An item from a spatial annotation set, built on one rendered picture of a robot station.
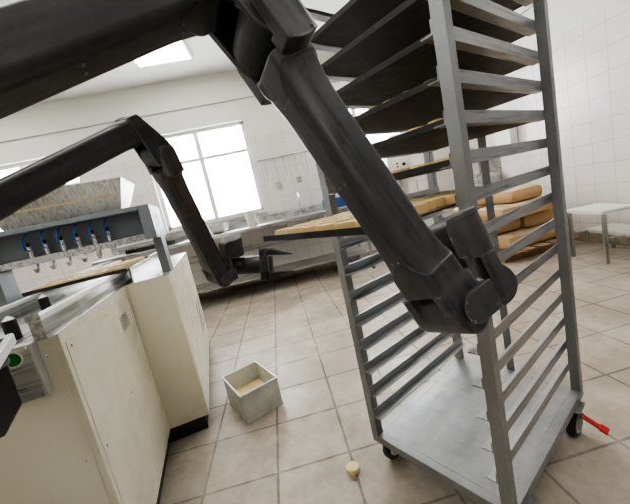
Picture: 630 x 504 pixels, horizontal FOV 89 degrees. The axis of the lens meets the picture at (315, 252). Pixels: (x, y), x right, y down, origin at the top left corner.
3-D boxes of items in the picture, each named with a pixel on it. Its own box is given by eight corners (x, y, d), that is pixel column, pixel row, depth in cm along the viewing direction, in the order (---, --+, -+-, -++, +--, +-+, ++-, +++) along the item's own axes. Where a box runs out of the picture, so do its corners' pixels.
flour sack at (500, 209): (503, 223, 321) (501, 208, 319) (474, 222, 362) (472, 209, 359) (561, 208, 334) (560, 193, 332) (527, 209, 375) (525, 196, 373)
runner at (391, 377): (375, 398, 112) (373, 390, 112) (369, 395, 114) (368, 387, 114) (465, 325, 150) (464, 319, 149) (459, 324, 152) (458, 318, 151)
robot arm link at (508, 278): (483, 317, 39) (530, 298, 38) (458, 266, 39) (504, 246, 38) (465, 305, 46) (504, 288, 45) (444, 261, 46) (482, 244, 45)
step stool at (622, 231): (662, 254, 263) (659, 199, 256) (607, 265, 264) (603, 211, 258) (613, 247, 306) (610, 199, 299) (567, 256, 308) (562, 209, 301)
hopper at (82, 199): (20, 233, 158) (9, 205, 156) (142, 210, 174) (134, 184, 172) (-20, 235, 131) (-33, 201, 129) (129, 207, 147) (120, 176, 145)
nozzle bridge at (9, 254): (26, 302, 163) (2, 237, 158) (175, 265, 184) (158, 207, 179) (-17, 320, 132) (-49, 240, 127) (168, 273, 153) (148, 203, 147)
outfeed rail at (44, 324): (157, 258, 267) (155, 251, 266) (161, 257, 268) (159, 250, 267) (32, 343, 77) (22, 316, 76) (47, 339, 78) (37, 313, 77)
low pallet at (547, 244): (444, 251, 435) (443, 243, 434) (496, 237, 446) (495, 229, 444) (512, 265, 318) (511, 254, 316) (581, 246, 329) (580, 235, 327)
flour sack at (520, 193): (465, 206, 399) (463, 194, 397) (493, 199, 408) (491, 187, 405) (513, 204, 330) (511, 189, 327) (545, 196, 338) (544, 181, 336)
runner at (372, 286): (355, 301, 107) (354, 292, 106) (350, 300, 109) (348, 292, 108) (453, 251, 144) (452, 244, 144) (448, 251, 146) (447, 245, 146)
